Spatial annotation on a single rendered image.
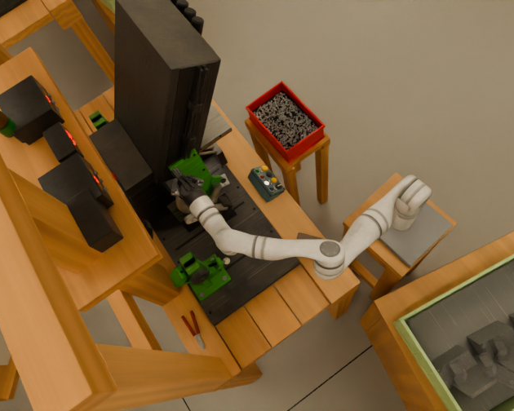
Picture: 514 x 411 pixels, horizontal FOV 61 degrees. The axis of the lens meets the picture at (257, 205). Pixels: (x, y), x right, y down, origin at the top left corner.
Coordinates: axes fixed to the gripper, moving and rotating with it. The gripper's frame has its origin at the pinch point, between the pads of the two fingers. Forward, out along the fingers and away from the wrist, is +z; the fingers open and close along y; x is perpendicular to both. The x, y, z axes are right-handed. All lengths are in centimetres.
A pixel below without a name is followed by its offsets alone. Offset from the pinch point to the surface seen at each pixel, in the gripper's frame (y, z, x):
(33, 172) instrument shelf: 40.7, 15.0, -1.4
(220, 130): -29.8, 14.9, 2.4
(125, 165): 7.6, 19.6, 13.1
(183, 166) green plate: -6.8, 4.8, 4.1
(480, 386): -45, -110, 4
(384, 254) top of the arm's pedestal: -64, -58, 14
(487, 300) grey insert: -79, -95, 5
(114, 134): 4.8, 33.9, 11.2
